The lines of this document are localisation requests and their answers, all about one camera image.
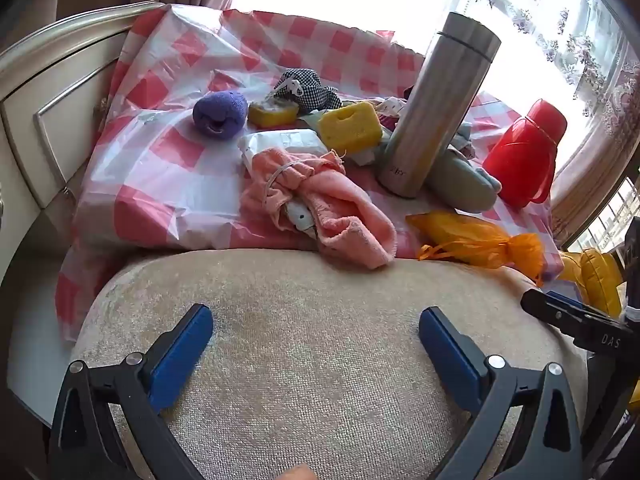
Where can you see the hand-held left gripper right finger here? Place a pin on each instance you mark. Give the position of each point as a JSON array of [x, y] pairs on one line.
[[450, 360]]

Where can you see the purple plush ball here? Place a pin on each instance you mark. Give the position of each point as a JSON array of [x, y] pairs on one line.
[[220, 112]]

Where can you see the pink patterned curtain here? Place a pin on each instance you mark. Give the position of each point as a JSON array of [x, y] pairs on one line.
[[615, 125]]

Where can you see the stainless steel thermos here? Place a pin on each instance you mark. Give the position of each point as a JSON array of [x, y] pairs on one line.
[[435, 110]]

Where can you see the light blue towel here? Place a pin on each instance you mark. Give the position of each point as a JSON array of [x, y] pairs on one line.
[[489, 180]]

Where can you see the pink white checkered tablecloth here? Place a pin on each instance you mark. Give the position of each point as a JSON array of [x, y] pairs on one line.
[[165, 180]]

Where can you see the white plastic packet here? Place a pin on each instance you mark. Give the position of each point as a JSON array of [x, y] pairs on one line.
[[285, 141]]

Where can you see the orange organza bag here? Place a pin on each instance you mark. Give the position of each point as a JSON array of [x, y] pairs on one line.
[[465, 240]]

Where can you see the pink towel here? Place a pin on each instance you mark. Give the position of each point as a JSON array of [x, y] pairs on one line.
[[345, 210]]

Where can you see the red thermos jug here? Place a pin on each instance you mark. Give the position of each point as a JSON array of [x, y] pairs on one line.
[[520, 160]]

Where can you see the white floral pouch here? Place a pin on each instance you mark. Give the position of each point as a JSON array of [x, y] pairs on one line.
[[392, 106]]

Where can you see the large yellow sponge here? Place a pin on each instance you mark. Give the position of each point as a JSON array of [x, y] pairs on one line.
[[350, 127]]

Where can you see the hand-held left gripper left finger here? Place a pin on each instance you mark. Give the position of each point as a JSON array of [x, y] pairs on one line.
[[182, 355]]

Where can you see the cream cabinet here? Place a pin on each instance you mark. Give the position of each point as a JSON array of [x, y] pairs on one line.
[[50, 110]]

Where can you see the small white object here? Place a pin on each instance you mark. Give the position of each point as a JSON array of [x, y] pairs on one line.
[[300, 217]]

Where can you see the sage green soft pad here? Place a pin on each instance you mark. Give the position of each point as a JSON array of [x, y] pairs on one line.
[[460, 185]]

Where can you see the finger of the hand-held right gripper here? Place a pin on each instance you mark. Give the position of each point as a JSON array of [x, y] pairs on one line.
[[575, 322]]

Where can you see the person's left hand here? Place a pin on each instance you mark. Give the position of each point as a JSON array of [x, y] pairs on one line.
[[299, 472]]

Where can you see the black white checkered pouch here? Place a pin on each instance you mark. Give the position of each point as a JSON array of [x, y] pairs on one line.
[[310, 87]]

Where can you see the sheer floral lace curtain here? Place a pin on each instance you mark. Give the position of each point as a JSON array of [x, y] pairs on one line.
[[575, 35]]

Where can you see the yellow leather sofa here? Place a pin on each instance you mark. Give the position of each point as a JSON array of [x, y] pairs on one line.
[[600, 275]]

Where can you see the small yellow sponge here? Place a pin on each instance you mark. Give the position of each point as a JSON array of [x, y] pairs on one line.
[[272, 115]]

